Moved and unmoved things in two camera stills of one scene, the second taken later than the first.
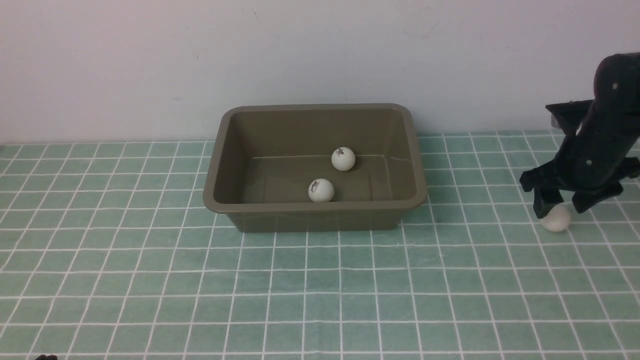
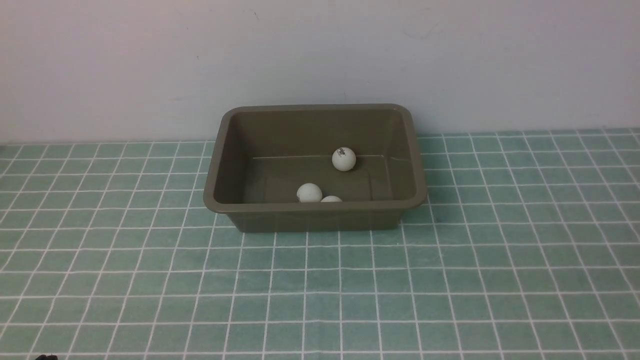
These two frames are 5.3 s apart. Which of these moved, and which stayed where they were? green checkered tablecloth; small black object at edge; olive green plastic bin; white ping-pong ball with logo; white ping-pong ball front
Moved: white ping-pong ball with logo
Stayed: white ping-pong ball front; olive green plastic bin; small black object at edge; green checkered tablecloth
